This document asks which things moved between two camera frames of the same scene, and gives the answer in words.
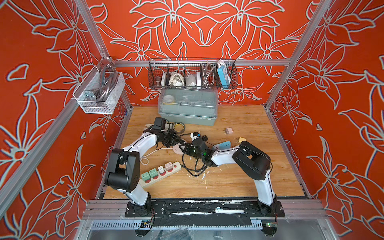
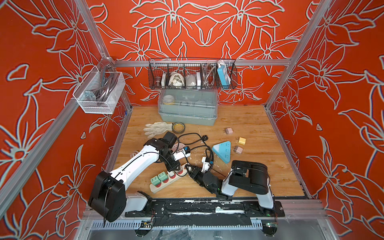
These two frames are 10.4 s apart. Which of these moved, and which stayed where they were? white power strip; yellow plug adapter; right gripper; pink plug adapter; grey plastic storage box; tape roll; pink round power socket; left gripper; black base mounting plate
Moved: left gripper; right gripper; white power strip
Stayed: pink plug adapter; grey plastic storage box; yellow plug adapter; tape roll; pink round power socket; black base mounting plate
